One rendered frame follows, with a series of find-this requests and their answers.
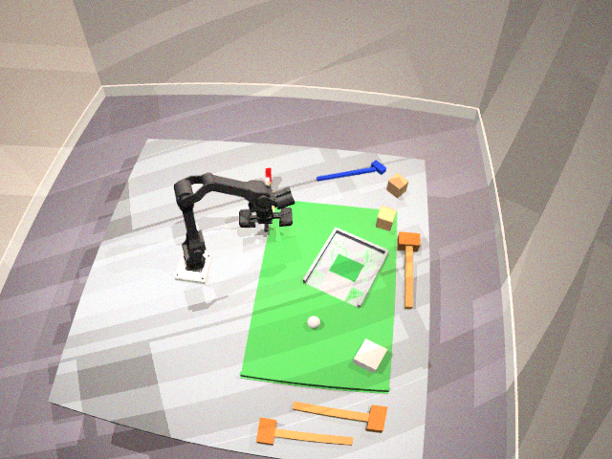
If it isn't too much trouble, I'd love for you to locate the tan cube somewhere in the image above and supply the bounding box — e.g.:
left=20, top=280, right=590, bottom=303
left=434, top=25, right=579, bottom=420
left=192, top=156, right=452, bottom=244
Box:
left=386, top=173, right=408, bottom=198
left=376, top=206, right=397, bottom=231

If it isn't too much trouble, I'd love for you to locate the green flat mat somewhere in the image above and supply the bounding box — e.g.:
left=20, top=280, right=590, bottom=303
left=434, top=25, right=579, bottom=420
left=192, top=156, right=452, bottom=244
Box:
left=242, top=201, right=398, bottom=387

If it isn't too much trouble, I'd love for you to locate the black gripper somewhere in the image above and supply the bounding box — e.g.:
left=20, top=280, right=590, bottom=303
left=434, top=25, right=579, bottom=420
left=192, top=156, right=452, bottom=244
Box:
left=239, top=208, right=293, bottom=228

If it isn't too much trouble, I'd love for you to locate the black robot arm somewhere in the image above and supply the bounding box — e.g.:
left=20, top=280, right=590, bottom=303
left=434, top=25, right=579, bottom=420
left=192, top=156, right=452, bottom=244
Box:
left=174, top=172, right=295, bottom=273

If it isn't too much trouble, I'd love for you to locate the white golf ball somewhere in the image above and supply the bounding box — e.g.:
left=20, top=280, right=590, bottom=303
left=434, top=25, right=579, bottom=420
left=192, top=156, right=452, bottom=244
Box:
left=307, top=317, right=320, bottom=329

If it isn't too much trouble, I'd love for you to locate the blue golf putter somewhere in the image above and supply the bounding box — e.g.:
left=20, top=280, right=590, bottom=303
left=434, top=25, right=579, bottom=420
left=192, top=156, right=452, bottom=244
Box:
left=317, top=160, right=386, bottom=181

